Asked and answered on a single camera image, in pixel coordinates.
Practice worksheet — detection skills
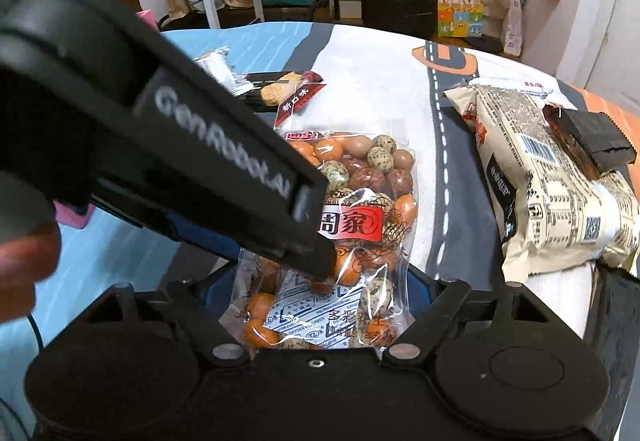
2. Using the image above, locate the colourful gift bag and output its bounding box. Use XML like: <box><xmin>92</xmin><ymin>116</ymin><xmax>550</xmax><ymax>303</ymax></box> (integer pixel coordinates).
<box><xmin>437</xmin><ymin>0</ymin><xmax>485</xmax><ymax>40</ymax></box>

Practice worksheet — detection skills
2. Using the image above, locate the large cream snack bag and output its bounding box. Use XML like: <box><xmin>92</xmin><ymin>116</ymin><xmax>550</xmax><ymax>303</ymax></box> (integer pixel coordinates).
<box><xmin>443</xmin><ymin>82</ymin><xmax>640</xmax><ymax>283</ymax></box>

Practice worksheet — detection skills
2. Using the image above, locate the dark cloth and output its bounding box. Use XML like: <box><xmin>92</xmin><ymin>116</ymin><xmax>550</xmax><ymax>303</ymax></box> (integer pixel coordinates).
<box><xmin>584</xmin><ymin>263</ymin><xmax>640</xmax><ymax>424</ymax></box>

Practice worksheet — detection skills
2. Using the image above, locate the printed bed sheet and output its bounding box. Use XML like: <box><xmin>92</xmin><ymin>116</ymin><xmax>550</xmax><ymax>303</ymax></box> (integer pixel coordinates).
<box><xmin>160</xmin><ymin>18</ymin><xmax>640</xmax><ymax>342</ymax></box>

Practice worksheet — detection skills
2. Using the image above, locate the pale pink plastic bag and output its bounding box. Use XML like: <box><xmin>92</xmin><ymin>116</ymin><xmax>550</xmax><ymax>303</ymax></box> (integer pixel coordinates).
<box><xmin>501</xmin><ymin>0</ymin><xmax>524</xmax><ymax>56</ymax></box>

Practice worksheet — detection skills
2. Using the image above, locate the dark brown snack packet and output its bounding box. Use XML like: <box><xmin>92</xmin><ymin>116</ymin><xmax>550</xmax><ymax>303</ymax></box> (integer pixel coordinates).
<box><xmin>541</xmin><ymin>103</ymin><xmax>632</xmax><ymax>180</ymax></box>

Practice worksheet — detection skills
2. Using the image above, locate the clear bag of coated peanuts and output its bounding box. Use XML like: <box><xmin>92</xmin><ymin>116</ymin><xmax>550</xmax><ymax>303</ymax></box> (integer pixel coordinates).
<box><xmin>220</xmin><ymin>118</ymin><xmax>419</xmax><ymax>353</ymax></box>

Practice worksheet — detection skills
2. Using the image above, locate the black cracker packet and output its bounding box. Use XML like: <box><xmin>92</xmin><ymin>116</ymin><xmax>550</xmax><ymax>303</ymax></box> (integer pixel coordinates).
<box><xmin>234</xmin><ymin>70</ymin><xmax>328</xmax><ymax>129</ymax></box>

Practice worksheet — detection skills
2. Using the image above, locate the person's left hand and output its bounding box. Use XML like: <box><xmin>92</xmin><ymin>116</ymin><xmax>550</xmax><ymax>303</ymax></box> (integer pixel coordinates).
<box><xmin>0</xmin><ymin>172</ymin><xmax>63</xmax><ymax>323</ymax></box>

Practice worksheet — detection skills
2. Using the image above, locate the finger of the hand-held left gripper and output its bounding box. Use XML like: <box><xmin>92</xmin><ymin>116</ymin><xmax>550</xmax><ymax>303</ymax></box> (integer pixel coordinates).
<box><xmin>162</xmin><ymin>211</ymin><xmax>242</xmax><ymax>268</ymax></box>
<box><xmin>95</xmin><ymin>40</ymin><xmax>338</xmax><ymax>279</ymax></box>

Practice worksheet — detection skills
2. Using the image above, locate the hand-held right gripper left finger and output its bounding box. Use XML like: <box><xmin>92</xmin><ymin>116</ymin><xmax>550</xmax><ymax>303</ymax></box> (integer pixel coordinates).
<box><xmin>100</xmin><ymin>268</ymin><xmax>253</xmax><ymax>369</ymax></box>

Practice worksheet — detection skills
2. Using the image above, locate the white silver snack packet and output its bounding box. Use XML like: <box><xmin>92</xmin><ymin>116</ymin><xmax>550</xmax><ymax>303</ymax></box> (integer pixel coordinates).
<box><xmin>192</xmin><ymin>46</ymin><xmax>251</xmax><ymax>95</ymax></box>

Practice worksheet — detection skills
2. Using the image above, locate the black cable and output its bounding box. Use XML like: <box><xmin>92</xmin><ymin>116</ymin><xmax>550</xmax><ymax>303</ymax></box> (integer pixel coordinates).
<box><xmin>26</xmin><ymin>313</ymin><xmax>47</xmax><ymax>351</ymax></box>

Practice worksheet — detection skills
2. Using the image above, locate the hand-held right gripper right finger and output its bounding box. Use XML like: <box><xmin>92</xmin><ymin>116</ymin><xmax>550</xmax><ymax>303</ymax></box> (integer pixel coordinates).
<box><xmin>381</xmin><ymin>266</ymin><xmax>556</xmax><ymax>369</ymax></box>

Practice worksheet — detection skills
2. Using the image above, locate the white wardrobe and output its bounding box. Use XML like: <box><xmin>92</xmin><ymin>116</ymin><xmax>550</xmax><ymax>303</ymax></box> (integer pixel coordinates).
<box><xmin>552</xmin><ymin>0</ymin><xmax>640</xmax><ymax>114</ymax></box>

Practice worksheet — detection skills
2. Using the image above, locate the pink box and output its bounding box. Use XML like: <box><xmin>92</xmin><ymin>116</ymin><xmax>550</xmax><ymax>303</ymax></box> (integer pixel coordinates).
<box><xmin>54</xmin><ymin>10</ymin><xmax>157</xmax><ymax>228</ymax></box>

